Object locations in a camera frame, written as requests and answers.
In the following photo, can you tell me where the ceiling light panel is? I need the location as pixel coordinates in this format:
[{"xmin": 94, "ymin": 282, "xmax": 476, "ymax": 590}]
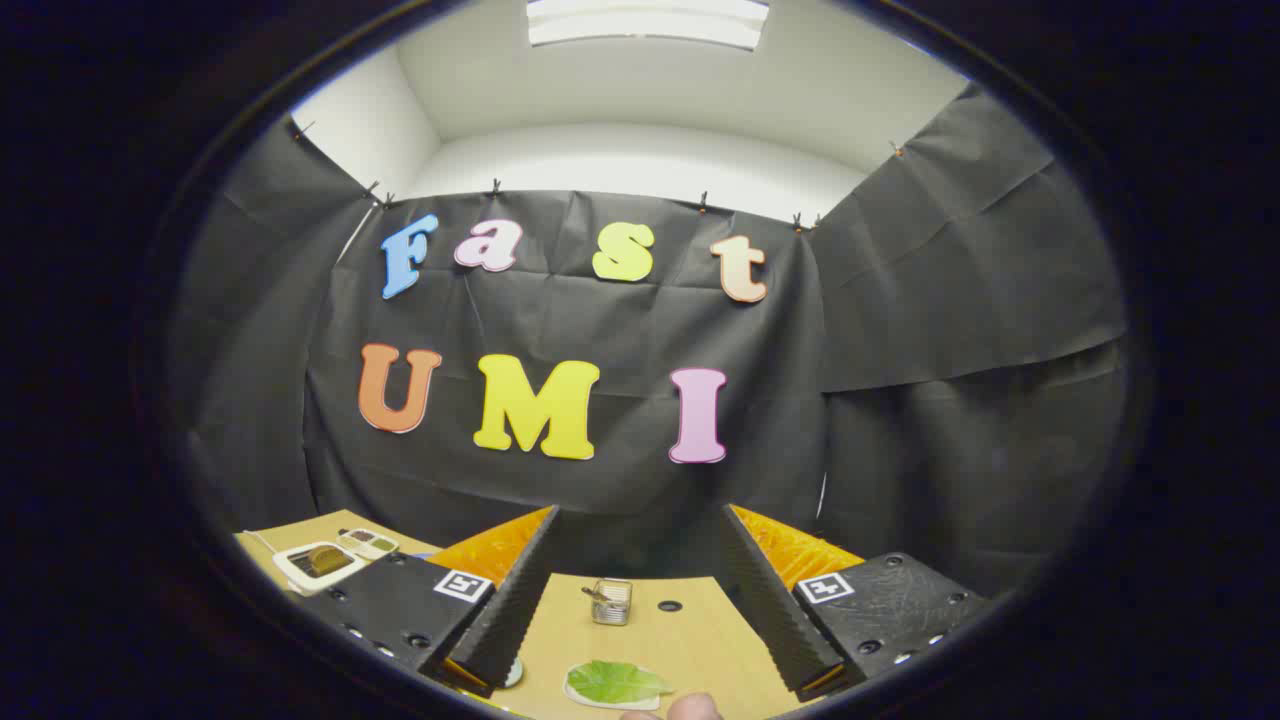
[{"xmin": 527, "ymin": 0, "xmax": 771, "ymax": 51}]

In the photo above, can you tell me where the wire cutlery holder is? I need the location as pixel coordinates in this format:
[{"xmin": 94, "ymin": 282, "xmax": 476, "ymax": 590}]
[{"xmin": 582, "ymin": 578, "xmax": 634, "ymax": 627}]

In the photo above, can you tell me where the white toaster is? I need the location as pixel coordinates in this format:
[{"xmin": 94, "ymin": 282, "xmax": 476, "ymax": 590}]
[{"xmin": 272, "ymin": 540, "xmax": 369, "ymax": 596}]

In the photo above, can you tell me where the green lettuce leaf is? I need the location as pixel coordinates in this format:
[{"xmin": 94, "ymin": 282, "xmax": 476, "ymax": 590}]
[{"xmin": 567, "ymin": 660, "xmax": 673, "ymax": 704}]

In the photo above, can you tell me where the white square plate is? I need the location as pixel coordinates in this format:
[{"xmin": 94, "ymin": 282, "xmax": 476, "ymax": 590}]
[{"xmin": 563, "ymin": 662, "xmax": 673, "ymax": 713}]

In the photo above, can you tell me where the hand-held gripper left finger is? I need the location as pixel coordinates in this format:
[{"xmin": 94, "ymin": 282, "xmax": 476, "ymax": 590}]
[{"xmin": 295, "ymin": 505, "xmax": 563, "ymax": 699}]

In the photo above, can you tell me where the white condiment tray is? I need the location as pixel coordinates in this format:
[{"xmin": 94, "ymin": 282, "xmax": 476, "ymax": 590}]
[{"xmin": 337, "ymin": 528, "xmax": 399, "ymax": 559}]

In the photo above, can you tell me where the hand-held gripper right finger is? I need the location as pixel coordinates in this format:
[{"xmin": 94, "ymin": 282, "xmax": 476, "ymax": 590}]
[{"xmin": 720, "ymin": 503, "xmax": 996, "ymax": 701}]

